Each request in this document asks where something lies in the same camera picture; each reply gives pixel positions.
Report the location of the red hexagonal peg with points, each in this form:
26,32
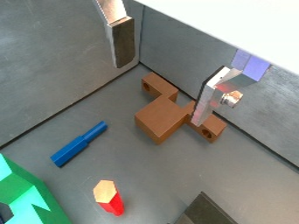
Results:
108,197

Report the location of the blue peg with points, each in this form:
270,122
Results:
78,145

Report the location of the dark grey block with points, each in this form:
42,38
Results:
205,211

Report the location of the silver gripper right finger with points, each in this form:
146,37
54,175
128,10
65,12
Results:
220,89

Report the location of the brown cross-shaped block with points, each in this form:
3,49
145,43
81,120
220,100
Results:
162,117

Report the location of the green board with cross slot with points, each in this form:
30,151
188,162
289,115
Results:
27,196

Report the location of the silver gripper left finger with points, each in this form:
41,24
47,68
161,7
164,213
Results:
121,30

